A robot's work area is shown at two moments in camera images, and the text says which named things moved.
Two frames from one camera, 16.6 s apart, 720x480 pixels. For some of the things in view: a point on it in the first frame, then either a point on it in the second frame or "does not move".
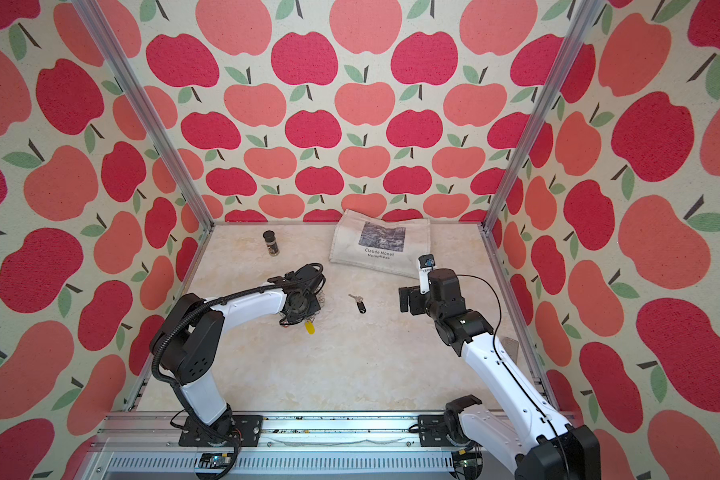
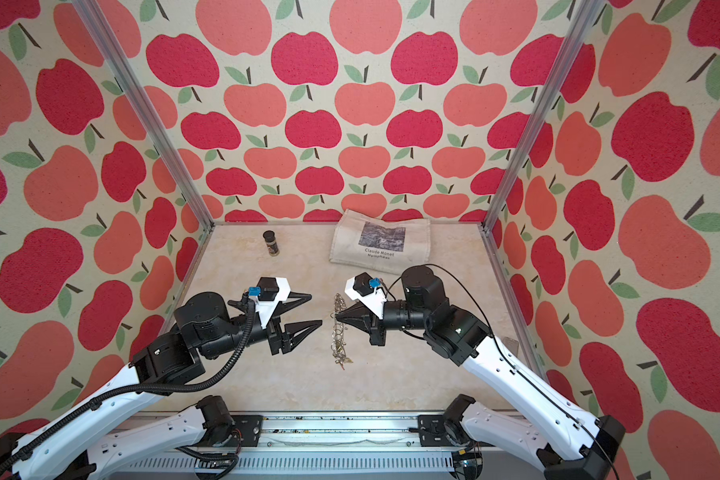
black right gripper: (415, 296) -> (368, 322)
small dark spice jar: (271, 243) does not move
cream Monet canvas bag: (388, 245) does not move
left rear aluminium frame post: (145, 106) does not move
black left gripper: (316, 307) -> (288, 338)
